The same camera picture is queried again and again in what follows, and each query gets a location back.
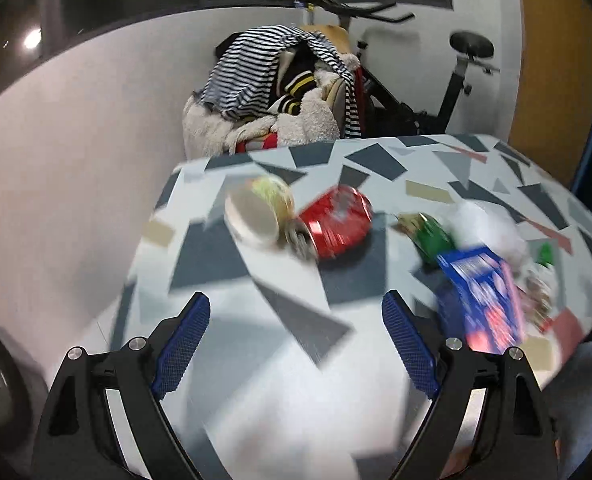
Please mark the black exercise bike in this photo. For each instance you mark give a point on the black exercise bike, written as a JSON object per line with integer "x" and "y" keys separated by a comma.
{"x": 458, "y": 85}

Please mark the white instant noodle cup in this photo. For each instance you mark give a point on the white instant noodle cup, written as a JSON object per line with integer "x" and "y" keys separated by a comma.
{"x": 256, "y": 210}

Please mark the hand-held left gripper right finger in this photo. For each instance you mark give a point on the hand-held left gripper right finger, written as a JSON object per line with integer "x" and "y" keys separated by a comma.
{"x": 408, "y": 345}

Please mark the small green capped bottle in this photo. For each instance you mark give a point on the small green capped bottle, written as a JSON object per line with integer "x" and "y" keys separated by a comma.
{"x": 545, "y": 260}

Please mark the cream fleece blanket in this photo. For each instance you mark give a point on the cream fleece blanket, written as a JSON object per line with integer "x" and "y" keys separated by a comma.
{"x": 306, "y": 125}

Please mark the blue cardboard box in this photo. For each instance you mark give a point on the blue cardboard box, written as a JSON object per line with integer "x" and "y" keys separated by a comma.
{"x": 481, "y": 290}

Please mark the crushed red soda can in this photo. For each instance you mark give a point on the crushed red soda can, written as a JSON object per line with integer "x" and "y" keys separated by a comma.
{"x": 336, "y": 220}

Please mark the person's grey trouser leg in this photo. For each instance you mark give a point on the person's grey trouser leg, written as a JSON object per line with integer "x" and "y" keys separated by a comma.
{"x": 586, "y": 410}

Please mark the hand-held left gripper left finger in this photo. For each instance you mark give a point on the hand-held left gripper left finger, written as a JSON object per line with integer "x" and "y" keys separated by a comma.
{"x": 185, "y": 345}

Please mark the red cloth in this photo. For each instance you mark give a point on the red cloth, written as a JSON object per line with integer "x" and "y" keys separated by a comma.
{"x": 359, "y": 85}

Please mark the black jacket yellow stripes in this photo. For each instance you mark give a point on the black jacket yellow stripes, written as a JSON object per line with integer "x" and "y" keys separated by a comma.
{"x": 296, "y": 67}

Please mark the wooden door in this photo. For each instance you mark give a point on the wooden door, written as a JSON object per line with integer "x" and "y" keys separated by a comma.
{"x": 551, "y": 85}

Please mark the wooden chair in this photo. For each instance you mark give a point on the wooden chair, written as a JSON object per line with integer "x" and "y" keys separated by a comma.
{"x": 326, "y": 35}

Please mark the green snack packet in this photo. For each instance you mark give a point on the green snack packet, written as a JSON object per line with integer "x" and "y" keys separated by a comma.
{"x": 431, "y": 237}

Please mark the black white striped shirt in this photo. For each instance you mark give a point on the black white striped shirt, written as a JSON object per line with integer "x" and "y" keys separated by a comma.
{"x": 246, "y": 75}

